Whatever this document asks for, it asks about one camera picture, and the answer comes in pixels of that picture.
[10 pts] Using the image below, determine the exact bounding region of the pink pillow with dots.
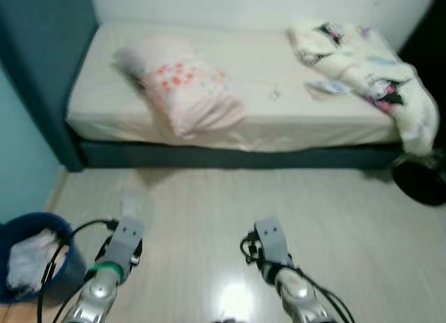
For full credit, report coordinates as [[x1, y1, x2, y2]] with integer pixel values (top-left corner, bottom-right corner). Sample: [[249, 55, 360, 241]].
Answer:
[[111, 36, 247, 139]]

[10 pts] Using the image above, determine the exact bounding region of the blue and white book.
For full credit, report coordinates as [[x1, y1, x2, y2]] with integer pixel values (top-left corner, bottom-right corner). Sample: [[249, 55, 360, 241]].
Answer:
[[305, 79, 353, 100]]

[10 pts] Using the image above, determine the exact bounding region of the cream cartoon print blanket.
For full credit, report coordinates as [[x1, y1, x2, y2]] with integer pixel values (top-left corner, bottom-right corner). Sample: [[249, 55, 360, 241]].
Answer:
[[287, 20, 441, 158]]

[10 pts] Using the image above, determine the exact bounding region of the blue trash bin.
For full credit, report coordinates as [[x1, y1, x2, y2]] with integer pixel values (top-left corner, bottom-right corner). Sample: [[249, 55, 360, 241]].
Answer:
[[0, 211, 88, 303]]

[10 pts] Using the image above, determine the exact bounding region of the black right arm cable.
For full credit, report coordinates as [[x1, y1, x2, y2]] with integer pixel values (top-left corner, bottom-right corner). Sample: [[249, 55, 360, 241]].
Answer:
[[240, 231, 353, 323]]

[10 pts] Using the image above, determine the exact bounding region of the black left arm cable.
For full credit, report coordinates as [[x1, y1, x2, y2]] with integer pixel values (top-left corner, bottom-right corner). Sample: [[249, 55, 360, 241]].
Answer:
[[36, 218, 121, 323]]

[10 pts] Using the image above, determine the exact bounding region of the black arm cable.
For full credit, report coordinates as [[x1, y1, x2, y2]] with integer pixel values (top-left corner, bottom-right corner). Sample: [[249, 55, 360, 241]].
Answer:
[[36, 218, 121, 323], [240, 231, 353, 323]]

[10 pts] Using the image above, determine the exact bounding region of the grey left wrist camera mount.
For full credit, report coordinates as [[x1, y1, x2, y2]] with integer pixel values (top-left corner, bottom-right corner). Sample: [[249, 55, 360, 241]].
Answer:
[[105, 217, 146, 268]]

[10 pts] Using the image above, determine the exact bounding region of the teal upholstered bed frame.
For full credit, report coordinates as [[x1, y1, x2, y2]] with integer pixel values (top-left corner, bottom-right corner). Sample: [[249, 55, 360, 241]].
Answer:
[[0, 0, 419, 174]]

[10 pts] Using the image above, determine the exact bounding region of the white crumpled trash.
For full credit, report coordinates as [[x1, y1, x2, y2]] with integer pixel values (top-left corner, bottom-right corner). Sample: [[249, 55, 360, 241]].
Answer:
[[6, 229, 63, 296]]

